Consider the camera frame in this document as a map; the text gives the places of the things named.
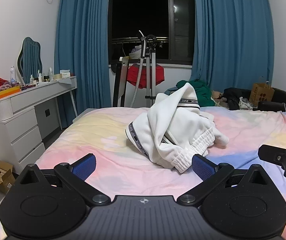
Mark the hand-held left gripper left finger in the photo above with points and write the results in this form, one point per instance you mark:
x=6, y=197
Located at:
x=84, y=167

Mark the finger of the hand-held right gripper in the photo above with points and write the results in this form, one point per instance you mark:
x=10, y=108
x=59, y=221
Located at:
x=273, y=154

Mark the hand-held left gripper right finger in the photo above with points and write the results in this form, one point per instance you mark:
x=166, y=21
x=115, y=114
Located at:
x=203, y=168

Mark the white pants with striped trim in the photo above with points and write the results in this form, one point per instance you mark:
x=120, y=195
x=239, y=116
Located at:
x=178, y=125

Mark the black clothes pile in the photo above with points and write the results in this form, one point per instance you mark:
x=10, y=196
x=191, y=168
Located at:
x=235, y=95

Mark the green clothes pile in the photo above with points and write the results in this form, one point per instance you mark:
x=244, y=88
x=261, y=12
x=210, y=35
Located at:
x=203, y=92

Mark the mixed clothes pile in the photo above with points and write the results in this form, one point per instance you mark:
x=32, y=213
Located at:
x=174, y=90

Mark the pastel tie-dye bedspread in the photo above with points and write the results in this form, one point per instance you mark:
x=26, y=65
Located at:
x=108, y=160

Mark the black sofa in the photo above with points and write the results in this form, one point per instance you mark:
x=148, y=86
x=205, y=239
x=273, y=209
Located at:
x=280, y=97

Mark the white patterned cloth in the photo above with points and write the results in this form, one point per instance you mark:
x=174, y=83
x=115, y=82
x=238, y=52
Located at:
x=245, y=103

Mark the brown paper bag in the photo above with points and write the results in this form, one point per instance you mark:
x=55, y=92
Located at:
x=260, y=93

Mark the white dresser with drawers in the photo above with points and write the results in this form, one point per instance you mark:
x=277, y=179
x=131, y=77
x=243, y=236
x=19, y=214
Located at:
x=23, y=135

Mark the beige plush toy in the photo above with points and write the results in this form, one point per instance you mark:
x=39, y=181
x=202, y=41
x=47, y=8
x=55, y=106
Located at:
x=219, y=97

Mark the cardboard box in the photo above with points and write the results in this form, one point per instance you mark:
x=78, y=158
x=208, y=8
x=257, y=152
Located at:
x=0, y=177

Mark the beige tissue box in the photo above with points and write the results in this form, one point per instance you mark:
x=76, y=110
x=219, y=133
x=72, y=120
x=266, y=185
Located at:
x=62, y=75

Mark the row of cosmetic bottles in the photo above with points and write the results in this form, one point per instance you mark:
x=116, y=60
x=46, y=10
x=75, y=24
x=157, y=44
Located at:
x=41, y=78

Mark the red cloth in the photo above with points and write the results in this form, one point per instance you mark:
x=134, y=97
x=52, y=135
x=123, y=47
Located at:
x=130, y=76

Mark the orange tray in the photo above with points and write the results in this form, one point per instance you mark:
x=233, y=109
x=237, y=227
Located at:
x=5, y=93

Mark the purple fluffy scrunchie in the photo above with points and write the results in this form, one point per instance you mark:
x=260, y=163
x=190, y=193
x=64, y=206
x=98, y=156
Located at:
x=8, y=85

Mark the white spray bottle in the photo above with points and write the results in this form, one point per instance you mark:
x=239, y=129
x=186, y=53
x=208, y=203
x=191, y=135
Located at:
x=13, y=75

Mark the garment steamer stand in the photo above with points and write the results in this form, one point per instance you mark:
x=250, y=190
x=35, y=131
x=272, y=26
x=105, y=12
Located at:
x=150, y=62

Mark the wavy vanity mirror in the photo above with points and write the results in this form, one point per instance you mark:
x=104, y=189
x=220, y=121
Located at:
x=30, y=60

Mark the red pouch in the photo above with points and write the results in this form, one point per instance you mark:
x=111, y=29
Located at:
x=0, y=80

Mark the pale cloth bundle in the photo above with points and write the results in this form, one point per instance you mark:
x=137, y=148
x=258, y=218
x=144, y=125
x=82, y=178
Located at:
x=136, y=52

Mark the metal railing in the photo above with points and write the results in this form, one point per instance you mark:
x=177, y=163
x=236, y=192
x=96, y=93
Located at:
x=123, y=39

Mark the dark window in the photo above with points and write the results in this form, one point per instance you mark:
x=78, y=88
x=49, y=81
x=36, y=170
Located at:
x=138, y=12

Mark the black upright frame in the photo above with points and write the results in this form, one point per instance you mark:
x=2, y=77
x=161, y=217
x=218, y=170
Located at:
x=118, y=85

